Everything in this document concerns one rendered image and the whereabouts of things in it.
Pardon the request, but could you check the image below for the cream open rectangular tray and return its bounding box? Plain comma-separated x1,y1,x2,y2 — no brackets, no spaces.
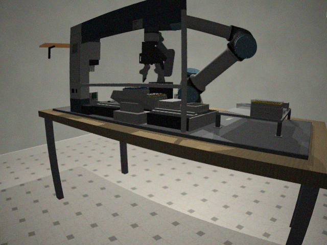
187,103,209,113

